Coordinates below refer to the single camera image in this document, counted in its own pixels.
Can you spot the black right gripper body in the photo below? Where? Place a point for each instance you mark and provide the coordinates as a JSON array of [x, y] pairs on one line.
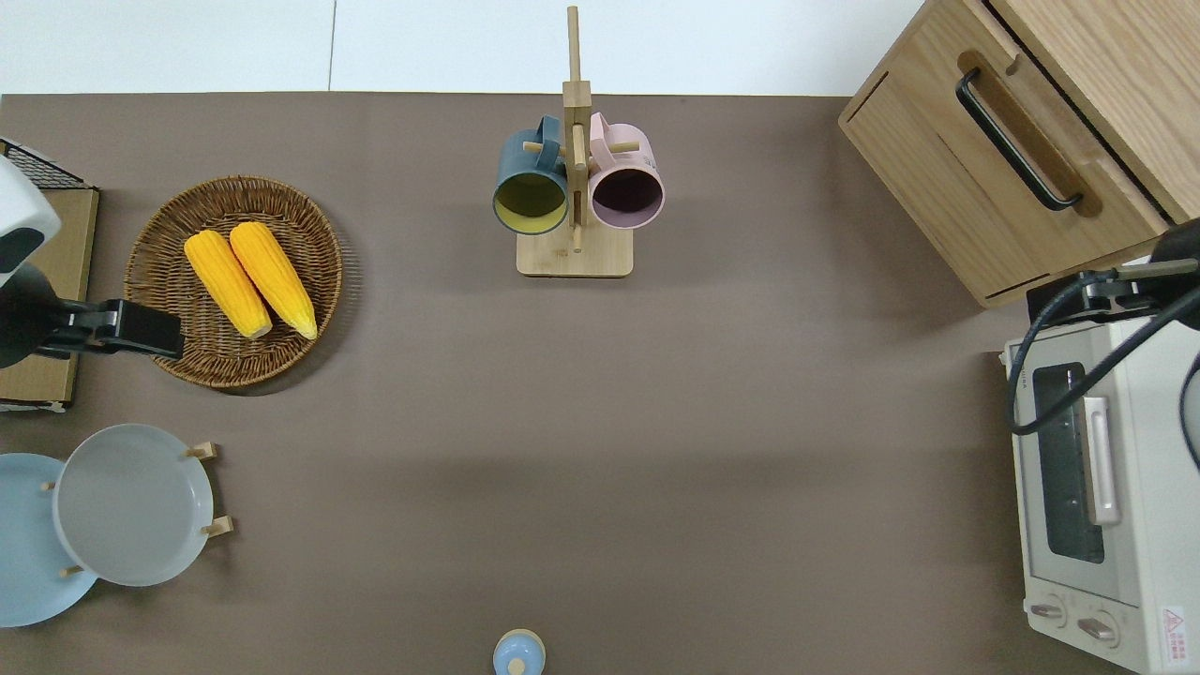
[[1097, 295]]

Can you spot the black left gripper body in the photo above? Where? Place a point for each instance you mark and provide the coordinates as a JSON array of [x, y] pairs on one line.
[[150, 333]]

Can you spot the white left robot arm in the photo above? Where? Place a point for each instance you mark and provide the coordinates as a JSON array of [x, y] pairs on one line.
[[19, 206]]

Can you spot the brown wicker basket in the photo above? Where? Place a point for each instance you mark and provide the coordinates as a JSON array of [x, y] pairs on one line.
[[169, 244]]

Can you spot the yellow corn cob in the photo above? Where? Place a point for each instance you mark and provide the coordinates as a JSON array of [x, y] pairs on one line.
[[225, 281], [272, 277]]

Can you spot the grey plate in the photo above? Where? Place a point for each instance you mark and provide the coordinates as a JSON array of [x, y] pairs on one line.
[[131, 506]]

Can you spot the wooden plate rack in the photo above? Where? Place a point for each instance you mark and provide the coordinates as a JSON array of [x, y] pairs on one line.
[[217, 527]]

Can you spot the light wooden cabinet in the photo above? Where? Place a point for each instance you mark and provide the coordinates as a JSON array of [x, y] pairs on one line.
[[1125, 75]]

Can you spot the white toaster oven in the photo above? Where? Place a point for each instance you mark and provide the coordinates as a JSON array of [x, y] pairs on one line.
[[1153, 525]]

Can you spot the light blue plate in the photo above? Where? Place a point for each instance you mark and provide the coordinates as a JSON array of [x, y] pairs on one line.
[[28, 562]]

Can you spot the dark blue mug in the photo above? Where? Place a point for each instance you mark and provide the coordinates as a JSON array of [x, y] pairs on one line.
[[525, 159]]

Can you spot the wooden mug tree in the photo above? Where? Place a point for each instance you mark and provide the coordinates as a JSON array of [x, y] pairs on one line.
[[574, 258]]

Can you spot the pink mug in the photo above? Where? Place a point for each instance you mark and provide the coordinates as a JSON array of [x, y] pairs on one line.
[[633, 159]]

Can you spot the small blue round bell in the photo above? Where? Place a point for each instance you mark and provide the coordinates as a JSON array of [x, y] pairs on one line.
[[518, 652]]

